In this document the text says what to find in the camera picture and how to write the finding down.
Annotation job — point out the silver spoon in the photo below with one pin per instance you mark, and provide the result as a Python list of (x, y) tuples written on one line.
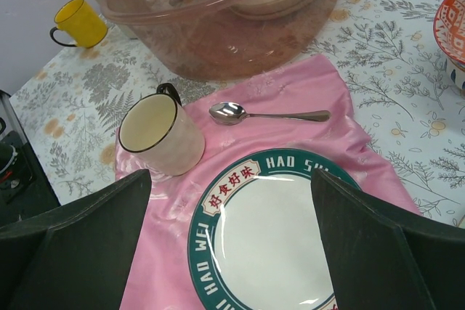
[(231, 113)]

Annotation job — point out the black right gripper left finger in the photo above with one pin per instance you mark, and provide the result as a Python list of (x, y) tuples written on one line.
[(76, 256)]

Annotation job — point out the cream enamel mug black rim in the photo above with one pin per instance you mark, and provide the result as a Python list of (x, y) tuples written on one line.
[(158, 131)]

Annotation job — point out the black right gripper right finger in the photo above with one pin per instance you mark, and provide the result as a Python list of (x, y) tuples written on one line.
[(381, 256)]

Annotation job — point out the pink satin cloth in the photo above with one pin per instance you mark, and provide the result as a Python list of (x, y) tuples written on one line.
[(160, 273)]

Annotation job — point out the pink translucent plastic bin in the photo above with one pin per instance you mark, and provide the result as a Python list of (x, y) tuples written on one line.
[(205, 40)]

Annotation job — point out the red patterned bowl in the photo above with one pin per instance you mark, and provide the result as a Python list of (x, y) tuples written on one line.
[(448, 29)]

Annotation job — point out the yellow enamel mug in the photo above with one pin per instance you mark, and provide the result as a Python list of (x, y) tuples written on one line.
[(78, 19)]

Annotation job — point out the green rimmed white plate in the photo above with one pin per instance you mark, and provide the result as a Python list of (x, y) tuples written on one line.
[(254, 241)]

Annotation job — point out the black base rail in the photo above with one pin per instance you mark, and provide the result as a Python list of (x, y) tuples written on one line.
[(25, 189)]

